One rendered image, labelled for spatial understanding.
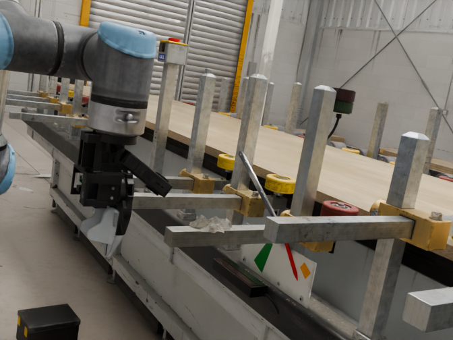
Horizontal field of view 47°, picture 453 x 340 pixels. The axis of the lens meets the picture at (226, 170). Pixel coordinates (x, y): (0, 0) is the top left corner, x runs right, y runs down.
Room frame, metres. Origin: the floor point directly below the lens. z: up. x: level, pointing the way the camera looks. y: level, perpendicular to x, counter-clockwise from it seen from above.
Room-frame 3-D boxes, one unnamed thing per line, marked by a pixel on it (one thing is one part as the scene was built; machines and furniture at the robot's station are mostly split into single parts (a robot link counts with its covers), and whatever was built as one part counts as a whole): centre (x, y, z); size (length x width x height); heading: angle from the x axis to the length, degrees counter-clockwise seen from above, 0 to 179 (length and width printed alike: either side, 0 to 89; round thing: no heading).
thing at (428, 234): (0.90, -0.33, 0.95); 0.14 x 0.06 x 0.05; 33
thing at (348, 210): (1.13, -0.26, 0.85); 0.08 x 0.08 x 0.11
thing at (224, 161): (1.56, -0.01, 0.85); 0.08 x 0.08 x 0.11
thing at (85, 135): (0.83, 0.19, 0.97); 0.09 x 0.08 x 0.12; 125
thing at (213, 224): (0.95, 0.01, 0.87); 0.09 x 0.07 x 0.02; 123
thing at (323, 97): (1.12, -0.18, 0.92); 0.04 x 0.04 x 0.48; 33
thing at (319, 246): (1.11, -0.19, 0.85); 0.14 x 0.06 x 0.05; 33
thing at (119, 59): (0.84, 0.19, 1.14); 0.10 x 0.09 x 0.12; 42
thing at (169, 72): (1.76, 0.24, 0.93); 0.05 x 0.05 x 0.45; 33
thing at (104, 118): (0.83, 0.18, 1.05); 0.10 x 0.09 x 0.05; 35
